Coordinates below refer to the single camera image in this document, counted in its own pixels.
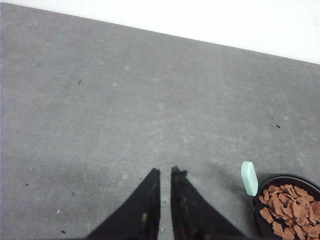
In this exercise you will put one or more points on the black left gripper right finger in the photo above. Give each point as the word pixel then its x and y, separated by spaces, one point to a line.
pixel 193 218

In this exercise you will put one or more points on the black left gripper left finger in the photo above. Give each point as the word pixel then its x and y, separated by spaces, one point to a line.
pixel 138 218

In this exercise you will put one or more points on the black frying pan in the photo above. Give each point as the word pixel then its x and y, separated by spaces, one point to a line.
pixel 254 188

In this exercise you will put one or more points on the pile of brown beef pieces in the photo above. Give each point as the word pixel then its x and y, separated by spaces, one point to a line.
pixel 290 212

